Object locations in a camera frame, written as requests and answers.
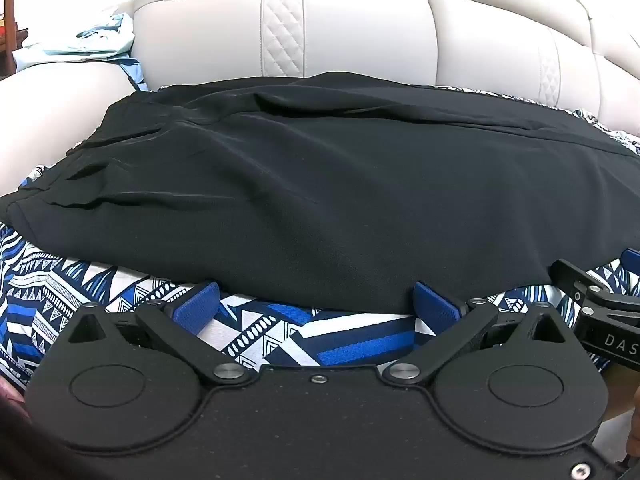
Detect blue white patterned bed sheet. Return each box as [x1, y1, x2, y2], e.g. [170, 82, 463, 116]
[0, 80, 640, 393]

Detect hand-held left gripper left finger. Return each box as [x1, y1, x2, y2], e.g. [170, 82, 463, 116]
[65, 281, 251, 386]

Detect light blue cloth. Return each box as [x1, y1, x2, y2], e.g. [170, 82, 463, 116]
[12, 12, 147, 92]

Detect person's right forearm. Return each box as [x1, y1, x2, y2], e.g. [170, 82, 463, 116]
[602, 360, 640, 461]

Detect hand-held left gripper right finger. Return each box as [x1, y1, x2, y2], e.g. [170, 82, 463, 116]
[382, 281, 576, 386]

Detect beige cushion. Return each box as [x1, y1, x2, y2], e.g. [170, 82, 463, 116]
[0, 57, 147, 196]

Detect black pants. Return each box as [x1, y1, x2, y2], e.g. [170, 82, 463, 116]
[0, 72, 633, 313]

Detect beige padded headboard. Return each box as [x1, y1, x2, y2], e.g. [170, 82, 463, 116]
[132, 0, 640, 136]

